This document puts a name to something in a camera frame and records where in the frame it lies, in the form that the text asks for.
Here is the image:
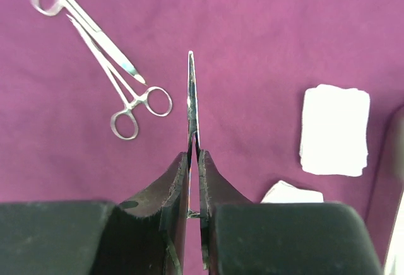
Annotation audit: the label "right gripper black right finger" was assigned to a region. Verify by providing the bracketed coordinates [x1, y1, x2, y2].
[198, 150, 383, 274]

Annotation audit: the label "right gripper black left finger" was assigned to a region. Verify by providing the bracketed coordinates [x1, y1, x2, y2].
[1, 153, 189, 274]

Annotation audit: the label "surgical scissors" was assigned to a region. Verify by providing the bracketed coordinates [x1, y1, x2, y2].
[30, 0, 146, 85]

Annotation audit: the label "gauze pad bottom right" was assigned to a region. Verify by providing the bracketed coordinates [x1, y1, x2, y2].
[261, 180, 324, 204]

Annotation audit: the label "gauze pad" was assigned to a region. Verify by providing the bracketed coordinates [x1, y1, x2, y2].
[299, 84, 371, 177]
[261, 180, 324, 204]

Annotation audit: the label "steel tray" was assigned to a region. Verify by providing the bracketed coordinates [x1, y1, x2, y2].
[365, 107, 403, 274]

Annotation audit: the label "gauze pad middle right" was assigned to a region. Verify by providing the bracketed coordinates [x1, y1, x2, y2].
[299, 84, 371, 177]

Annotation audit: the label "purple cloth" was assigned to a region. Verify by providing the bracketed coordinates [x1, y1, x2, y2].
[0, 0, 404, 275]

